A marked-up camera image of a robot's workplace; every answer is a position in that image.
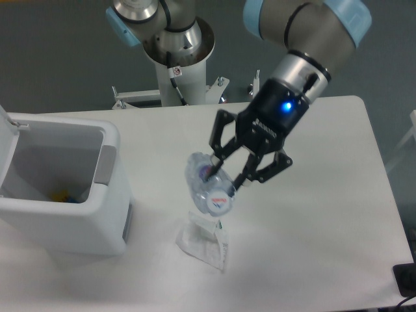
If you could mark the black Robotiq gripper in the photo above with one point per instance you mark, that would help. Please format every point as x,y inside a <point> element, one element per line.
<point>269,118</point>

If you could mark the crushed clear plastic bottle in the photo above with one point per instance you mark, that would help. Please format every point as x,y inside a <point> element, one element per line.
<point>213,196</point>

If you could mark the clear plastic wrapper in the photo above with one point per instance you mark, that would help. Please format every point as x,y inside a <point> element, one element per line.
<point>205,239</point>

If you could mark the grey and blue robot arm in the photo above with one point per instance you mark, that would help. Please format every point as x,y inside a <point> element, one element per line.
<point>319,37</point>

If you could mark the white trash can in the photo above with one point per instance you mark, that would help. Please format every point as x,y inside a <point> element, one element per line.
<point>63,183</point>

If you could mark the yellow and blue trash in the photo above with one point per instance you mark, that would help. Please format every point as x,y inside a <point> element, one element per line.
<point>63,197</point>

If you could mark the white trash can lid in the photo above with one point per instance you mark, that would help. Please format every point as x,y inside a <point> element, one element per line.
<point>10,133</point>

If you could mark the white object at right edge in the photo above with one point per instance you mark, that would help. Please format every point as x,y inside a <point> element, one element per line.
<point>399,151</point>

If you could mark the black device at table edge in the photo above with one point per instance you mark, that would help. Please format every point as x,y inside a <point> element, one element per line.
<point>405,278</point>

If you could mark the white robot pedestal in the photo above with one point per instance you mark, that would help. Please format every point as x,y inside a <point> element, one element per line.
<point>180,63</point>

